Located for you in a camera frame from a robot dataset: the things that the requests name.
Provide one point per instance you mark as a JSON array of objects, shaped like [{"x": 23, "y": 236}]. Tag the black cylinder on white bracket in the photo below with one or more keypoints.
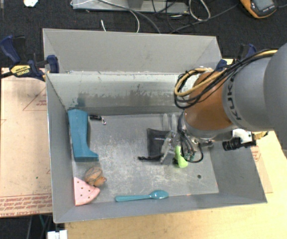
[{"x": 232, "y": 144}]

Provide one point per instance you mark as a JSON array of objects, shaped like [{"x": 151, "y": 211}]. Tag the teal plastic spoon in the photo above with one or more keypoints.
[{"x": 143, "y": 197}]

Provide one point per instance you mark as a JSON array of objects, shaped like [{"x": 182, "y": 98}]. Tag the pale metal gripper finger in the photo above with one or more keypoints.
[
  {"x": 174, "y": 123},
  {"x": 165, "y": 123}
]

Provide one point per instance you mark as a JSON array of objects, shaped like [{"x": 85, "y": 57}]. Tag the grey metal bin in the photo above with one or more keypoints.
[{"x": 123, "y": 143}]

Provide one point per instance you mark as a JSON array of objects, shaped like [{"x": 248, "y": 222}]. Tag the lime green toy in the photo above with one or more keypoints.
[{"x": 181, "y": 162}]

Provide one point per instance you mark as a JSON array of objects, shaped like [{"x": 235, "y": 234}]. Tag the brown cardboard board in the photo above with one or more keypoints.
[{"x": 24, "y": 143}]

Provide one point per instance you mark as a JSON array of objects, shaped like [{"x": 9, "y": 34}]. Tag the pink dotted wedge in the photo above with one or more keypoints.
[{"x": 83, "y": 193}]

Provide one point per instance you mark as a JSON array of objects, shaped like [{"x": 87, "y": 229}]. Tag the small black clip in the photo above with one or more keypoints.
[{"x": 96, "y": 118}]

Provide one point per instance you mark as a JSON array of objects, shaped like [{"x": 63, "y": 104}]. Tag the blue toy boot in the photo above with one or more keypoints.
[{"x": 79, "y": 138}]

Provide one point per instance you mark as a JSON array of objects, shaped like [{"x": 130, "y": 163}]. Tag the dark grey pouch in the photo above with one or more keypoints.
[{"x": 154, "y": 141}]

